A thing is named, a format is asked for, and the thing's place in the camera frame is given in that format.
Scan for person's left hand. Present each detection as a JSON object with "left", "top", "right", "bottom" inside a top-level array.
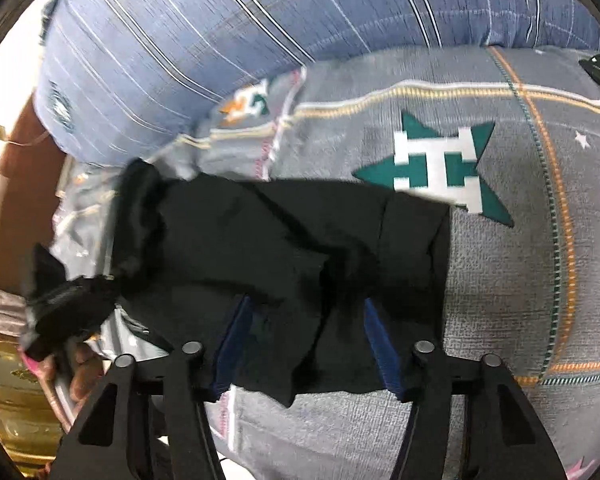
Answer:
[{"left": 38, "top": 342, "right": 104, "bottom": 434}]

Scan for black pants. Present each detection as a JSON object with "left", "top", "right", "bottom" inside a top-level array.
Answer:
[{"left": 21, "top": 160, "right": 451, "bottom": 405}]

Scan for blue plaid pillow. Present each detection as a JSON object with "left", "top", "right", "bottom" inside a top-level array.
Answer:
[{"left": 33, "top": 0, "right": 600, "bottom": 167}]

